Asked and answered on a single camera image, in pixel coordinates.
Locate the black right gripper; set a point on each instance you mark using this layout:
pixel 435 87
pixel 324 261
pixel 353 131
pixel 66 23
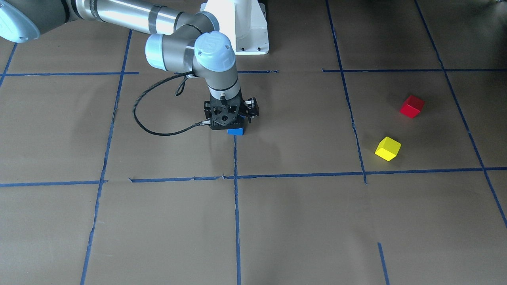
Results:
pixel 252 109

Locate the blue wooden cube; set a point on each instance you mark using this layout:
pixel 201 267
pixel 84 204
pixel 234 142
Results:
pixel 236 131

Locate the yellow wooden cube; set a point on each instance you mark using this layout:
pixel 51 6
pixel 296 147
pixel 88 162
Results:
pixel 388 148

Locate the red wooden cube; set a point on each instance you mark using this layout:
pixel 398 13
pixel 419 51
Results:
pixel 412 106

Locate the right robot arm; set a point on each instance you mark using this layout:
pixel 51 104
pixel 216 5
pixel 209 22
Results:
pixel 202 45

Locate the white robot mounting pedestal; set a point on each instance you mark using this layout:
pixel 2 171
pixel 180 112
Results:
pixel 244 22

